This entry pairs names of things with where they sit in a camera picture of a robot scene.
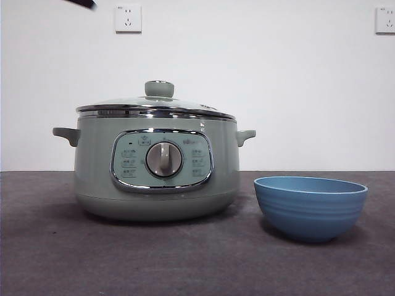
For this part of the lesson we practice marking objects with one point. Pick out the blue bowl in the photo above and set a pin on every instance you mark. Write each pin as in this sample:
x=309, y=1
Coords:
x=308, y=212

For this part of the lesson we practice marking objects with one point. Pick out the pale green electric steamer pot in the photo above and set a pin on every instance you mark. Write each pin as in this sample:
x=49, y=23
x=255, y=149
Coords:
x=92, y=172

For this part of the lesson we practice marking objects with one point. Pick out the glass lid with green knob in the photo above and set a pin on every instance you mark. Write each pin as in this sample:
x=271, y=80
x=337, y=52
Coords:
x=159, y=88

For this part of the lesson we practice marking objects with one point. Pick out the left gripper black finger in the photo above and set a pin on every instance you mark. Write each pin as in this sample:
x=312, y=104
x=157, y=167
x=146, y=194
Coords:
x=83, y=3

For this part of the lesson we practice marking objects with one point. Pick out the white wall socket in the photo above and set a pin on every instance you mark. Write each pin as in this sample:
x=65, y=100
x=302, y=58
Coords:
x=129, y=18
x=385, y=21

